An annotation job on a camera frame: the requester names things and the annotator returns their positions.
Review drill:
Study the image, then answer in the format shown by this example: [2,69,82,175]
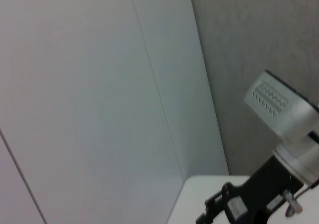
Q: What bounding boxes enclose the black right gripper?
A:
[195,156,305,224]

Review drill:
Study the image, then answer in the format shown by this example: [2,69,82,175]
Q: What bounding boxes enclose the small silver bracket screw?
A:
[283,190,303,218]

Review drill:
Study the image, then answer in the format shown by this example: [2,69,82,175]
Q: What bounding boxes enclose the thin brown cable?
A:
[295,180,319,199]

